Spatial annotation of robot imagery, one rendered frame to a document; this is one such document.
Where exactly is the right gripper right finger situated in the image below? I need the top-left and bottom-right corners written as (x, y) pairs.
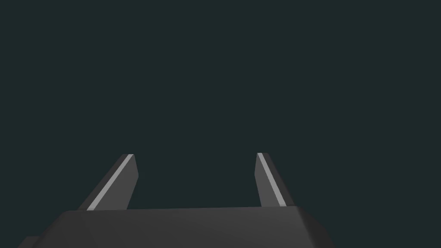
top-left (254, 152), bottom-right (295, 208)

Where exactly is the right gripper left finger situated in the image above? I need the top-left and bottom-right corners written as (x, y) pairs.
top-left (77, 153), bottom-right (140, 211)

